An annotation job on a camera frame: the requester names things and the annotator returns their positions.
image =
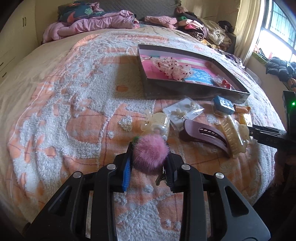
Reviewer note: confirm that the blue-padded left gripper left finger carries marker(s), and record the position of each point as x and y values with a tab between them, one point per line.
83	207

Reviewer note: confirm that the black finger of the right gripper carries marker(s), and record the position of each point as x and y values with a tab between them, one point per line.
280	141

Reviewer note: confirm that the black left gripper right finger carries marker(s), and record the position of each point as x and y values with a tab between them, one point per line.
213	208

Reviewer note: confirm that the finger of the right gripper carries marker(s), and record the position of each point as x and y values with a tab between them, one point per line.
255	128

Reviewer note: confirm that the cream large claw clip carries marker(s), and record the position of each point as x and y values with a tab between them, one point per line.
236	134

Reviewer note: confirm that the red cherry hair clips pack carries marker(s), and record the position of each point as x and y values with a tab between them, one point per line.
222	82

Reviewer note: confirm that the mauve oval hair clip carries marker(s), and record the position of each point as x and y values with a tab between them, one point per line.
194	131

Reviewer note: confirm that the pink pompom hair clip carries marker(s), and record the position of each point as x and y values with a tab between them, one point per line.
149	154

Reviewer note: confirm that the cream pearl claw clip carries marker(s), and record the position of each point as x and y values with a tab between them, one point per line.
156	123

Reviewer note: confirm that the sheer pink bow hair clip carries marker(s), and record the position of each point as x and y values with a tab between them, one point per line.
172	68

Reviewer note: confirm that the black puffer jacket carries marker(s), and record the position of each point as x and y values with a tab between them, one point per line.
284	70

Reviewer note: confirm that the window with grille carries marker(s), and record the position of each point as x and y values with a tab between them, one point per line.
277	33

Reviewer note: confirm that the earring card in plastic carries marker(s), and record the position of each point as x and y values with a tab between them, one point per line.
186	109

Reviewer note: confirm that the cream curtain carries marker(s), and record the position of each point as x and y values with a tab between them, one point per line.
247	29

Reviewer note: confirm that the pile of mixed clothes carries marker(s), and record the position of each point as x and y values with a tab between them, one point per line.
216	35

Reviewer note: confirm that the black shallow box pink lining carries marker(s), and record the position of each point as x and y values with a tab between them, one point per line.
199	86

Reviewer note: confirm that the white orange textured blanket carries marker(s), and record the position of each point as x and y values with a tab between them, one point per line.
81	115

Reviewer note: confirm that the bed with beige sheet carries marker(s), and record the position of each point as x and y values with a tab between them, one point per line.
46	69

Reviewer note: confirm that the pink knitted garment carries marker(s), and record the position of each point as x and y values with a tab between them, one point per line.
165	21

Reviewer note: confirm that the grey quilted headboard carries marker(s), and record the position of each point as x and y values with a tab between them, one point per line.
141	8

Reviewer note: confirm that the pink crumpled duvet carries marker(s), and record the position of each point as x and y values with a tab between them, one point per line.
117	20

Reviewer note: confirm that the cream built-in wardrobe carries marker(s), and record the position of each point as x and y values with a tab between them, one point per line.
18	37

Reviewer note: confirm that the dark floral pillow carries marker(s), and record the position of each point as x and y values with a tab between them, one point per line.
77	10

